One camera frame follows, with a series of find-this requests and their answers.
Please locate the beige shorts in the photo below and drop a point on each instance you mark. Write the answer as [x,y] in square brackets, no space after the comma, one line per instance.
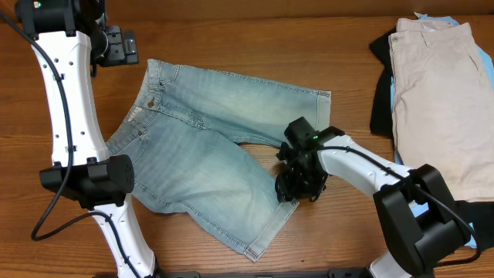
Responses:
[443,105]

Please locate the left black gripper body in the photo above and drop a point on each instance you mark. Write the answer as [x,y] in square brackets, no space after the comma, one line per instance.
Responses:
[116,46]

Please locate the black garment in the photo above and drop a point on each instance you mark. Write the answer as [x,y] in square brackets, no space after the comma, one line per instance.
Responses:
[479,215]

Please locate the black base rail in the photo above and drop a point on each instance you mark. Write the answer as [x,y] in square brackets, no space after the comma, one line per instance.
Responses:
[262,275]

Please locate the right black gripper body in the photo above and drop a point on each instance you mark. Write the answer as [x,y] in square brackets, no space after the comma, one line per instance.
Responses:
[295,184]

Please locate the light blue shirt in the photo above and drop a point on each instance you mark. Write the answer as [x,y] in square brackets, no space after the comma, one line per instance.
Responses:
[487,63]

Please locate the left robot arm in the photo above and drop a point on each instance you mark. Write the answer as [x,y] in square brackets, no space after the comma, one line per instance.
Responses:
[71,40]

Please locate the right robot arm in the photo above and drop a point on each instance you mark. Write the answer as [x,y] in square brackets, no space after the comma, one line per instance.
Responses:
[416,244]

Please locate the light blue denim shorts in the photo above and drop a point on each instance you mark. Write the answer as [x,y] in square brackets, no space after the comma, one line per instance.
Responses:
[186,135]

